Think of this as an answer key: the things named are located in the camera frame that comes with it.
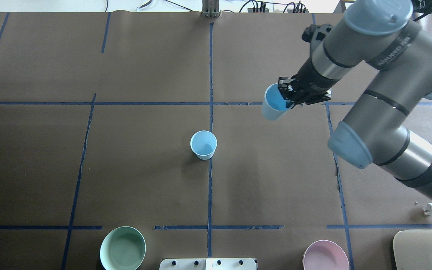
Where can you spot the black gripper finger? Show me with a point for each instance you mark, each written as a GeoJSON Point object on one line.
{"type": "Point", "coordinates": [290, 103]}

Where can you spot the aluminium frame post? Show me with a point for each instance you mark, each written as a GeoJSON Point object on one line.
{"type": "Point", "coordinates": [210, 9]}

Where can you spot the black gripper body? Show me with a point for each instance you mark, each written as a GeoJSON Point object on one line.
{"type": "Point", "coordinates": [308, 80]}

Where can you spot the pink bowl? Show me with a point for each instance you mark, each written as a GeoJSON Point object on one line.
{"type": "Point", "coordinates": [325, 255]}

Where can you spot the green bowl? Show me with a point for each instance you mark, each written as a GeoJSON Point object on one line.
{"type": "Point", "coordinates": [124, 248]}

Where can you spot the light blue cup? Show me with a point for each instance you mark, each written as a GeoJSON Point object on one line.
{"type": "Point", "coordinates": [273, 105]}
{"type": "Point", "coordinates": [203, 144]}

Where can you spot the white pillar base plate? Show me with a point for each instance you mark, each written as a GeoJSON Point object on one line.
{"type": "Point", "coordinates": [209, 264]}

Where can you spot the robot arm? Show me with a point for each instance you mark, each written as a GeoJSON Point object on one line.
{"type": "Point", "coordinates": [382, 34]}

